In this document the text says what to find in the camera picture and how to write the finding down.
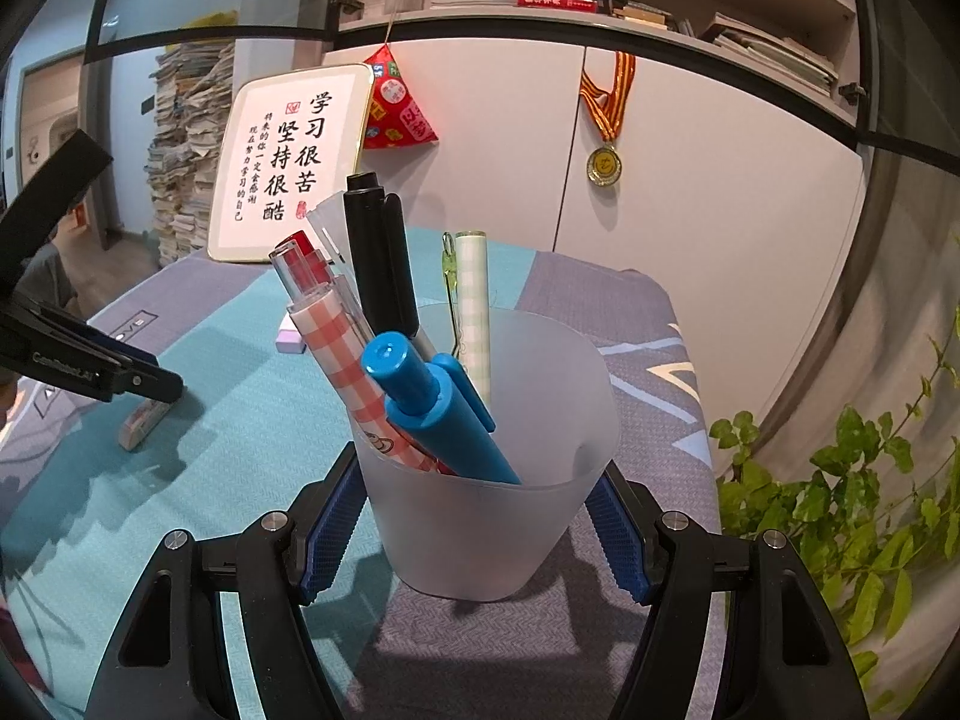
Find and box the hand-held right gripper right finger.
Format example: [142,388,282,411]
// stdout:
[589,460,863,720]

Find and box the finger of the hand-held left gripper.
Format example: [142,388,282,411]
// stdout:
[0,130,115,271]
[86,325,185,401]

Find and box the red checked pen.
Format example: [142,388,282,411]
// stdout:
[271,238,440,474]

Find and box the white curtain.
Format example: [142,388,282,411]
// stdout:
[757,142,960,466]

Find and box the white calligraphy sign board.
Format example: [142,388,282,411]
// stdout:
[208,64,377,266]

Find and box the red pyramid hanging ornament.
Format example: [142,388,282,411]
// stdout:
[362,0,440,152]

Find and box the gold medal with striped ribbon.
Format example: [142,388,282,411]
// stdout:
[579,51,638,189]

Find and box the person's grey clothing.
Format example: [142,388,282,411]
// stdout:
[21,240,85,316]

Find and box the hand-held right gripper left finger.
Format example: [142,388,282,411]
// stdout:
[86,442,363,720]

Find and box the small stack of books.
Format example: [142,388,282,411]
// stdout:
[611,0,695,35]

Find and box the wide stack of booklets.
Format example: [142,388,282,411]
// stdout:
[701,11,842,99]

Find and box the white eraser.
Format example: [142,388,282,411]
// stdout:
[119,400,170,452]

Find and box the black marker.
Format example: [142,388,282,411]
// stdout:
[343,172,420,339]

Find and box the green leafy plant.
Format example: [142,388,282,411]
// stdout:
[709,307,960,700]

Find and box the blue pen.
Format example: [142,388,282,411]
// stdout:
[361,331,523,485]

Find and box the right glass cabinet door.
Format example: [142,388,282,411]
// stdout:
[847,0,960,175]

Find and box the tall stack of papers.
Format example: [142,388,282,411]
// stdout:
[146,37,238,272]

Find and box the white cabinet door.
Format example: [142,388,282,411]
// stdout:
[322,15,587,252]
[555,41,880,421]

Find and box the frosted plastic cup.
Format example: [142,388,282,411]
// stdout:
[351,300,622,603]

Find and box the grey bookshelf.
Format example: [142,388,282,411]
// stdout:
[330,0,865,130]

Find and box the light green pen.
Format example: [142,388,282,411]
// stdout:
[442,231,493,407]

